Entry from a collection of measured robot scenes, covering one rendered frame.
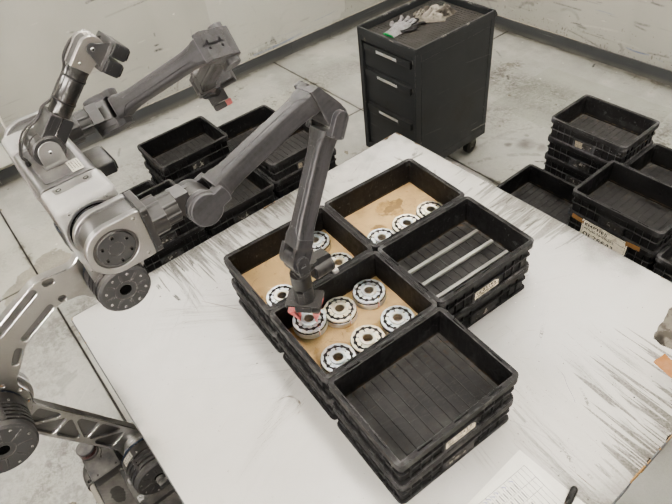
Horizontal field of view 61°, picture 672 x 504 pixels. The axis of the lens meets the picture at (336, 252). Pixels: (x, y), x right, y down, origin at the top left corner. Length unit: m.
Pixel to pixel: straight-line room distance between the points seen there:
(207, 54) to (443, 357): 1.02
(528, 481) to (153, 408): 1.10
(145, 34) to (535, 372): 3.61
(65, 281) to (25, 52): 2.82
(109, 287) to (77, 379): 1.50
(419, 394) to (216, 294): 0.86
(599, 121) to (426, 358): 1.96
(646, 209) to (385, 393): 1.59
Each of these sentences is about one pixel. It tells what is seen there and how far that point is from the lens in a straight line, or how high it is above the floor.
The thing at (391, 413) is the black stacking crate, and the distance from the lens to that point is 1.58.
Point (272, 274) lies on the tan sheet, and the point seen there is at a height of 0.83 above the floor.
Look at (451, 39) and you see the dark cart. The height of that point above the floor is 0.86.
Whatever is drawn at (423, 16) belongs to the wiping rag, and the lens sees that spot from 3.39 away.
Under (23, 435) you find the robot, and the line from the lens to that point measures 1.78.
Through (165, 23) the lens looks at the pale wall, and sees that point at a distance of 4.60.
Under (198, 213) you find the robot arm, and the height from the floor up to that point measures 1.44.
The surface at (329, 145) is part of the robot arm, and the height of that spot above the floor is 1.42.
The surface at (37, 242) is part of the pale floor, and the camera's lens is 3.92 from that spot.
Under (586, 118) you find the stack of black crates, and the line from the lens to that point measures 3.30.
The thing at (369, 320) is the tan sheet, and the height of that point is 0.83.
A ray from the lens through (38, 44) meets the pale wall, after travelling 4.34.
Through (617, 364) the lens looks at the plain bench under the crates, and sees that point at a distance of 1.91.
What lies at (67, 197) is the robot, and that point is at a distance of 1.28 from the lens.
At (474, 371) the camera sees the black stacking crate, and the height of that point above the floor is 0.83.
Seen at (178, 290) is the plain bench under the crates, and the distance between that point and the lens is 2.17.
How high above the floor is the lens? 2.20
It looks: 44 degrees down
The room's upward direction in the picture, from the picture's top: 8 degrees counter-clockwise
